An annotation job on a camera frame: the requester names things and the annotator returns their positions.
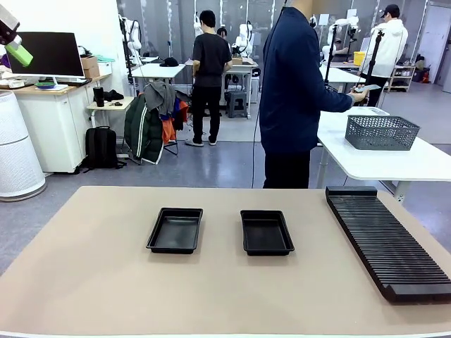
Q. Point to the green bowl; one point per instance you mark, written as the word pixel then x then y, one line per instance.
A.
pixel 46 84

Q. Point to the black computer monitor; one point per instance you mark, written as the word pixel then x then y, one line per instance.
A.
pixel 46 53

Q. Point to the person's right hand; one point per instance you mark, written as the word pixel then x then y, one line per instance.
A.
pixel 359 96

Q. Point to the wooden shelf rack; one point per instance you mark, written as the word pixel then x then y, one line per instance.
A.
pixel 401 77

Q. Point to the black cap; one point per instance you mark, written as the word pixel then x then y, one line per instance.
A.
pixel 169 62

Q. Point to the person's right forearm navy sleeve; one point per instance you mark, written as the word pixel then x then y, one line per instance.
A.
pixel 334 104

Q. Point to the orange and blue jacket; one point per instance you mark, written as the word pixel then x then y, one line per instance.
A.
pixel 169 130

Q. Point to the large white side table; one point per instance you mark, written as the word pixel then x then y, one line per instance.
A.
pixel 387 165

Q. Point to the dark green striped jacket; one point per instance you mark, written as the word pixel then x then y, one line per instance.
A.
pixel 144 130

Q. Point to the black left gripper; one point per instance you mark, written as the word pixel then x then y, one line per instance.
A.
pixel 5 33

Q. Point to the black clothes rack frame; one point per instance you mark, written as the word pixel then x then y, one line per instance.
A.
pixel 171 148

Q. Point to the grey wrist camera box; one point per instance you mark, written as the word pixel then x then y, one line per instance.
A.
pixel 7 15

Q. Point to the grey door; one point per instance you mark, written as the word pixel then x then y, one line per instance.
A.
pixel 437 42

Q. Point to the black backpack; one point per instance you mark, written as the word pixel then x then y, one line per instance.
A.
pixel 101 148

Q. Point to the black slotted board rack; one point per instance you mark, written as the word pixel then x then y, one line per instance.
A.
pixel 384 239

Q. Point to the grey plastic mesh basket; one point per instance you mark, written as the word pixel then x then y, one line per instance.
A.
pixel 380 132

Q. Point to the person in navy jacket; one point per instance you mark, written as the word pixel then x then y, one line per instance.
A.
pixel 289 88

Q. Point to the purple object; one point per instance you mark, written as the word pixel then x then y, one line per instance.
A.
pixel 4 61

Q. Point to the person in cream top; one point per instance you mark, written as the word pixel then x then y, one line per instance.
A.
pixel 222 33

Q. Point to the brown cardboard box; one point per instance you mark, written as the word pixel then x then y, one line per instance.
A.
pixel 89 67

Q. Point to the white storage box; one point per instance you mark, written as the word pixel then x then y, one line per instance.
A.
pixel 104 68

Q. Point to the black ESD tray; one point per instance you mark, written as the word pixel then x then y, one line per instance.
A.
pixel 174 232
pixel 266 236

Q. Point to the small wooden side table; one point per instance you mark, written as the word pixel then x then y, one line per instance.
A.
pixel 109 105

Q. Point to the white cylindrical air purifier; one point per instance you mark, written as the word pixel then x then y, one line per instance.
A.
pixel 17 148

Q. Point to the black tumbler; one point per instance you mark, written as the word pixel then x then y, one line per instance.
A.
pixel 99 96

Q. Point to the red fire extinguisher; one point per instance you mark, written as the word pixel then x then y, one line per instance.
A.
pixel 425 75

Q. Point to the white background table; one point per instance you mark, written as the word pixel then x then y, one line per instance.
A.
pixel 158 70
pixel 338 75

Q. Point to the black keyboard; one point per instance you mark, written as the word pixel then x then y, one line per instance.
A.
pixel 74 81

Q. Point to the grey hoodie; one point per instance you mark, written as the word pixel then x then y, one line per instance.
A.
pixel 160 95

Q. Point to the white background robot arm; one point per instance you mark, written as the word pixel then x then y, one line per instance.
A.
pixel 132 35
pixel 338 31
pixel 244 38
pixel 198 24

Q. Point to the yellow bucket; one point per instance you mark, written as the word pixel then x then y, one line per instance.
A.
pixel 359 58

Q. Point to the grey plastic stool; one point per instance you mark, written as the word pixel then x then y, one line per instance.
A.
pixel 237 104

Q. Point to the black cloth bundle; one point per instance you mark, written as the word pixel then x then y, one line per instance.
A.
pixel 114 95

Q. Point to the person in black t-shirt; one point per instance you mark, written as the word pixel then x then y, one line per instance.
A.
pixel 209 70

